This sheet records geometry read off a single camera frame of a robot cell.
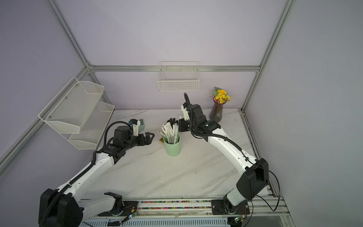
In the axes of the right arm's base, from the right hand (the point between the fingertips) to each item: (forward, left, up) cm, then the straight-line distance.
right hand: (180, 125), depth 79 cm
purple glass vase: (+22, -26, -11) cm, 36 cm away
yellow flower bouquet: (+25, -27, 0) cm, 37 cm away
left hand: (-3, +20, -7) cm, 21 cm away
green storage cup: (-6, +5, -17) cm, 19 cm away
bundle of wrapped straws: (+1, +6, -9) cm, 11 cm away
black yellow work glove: (+23, +7, -23) cm, 33 cm away
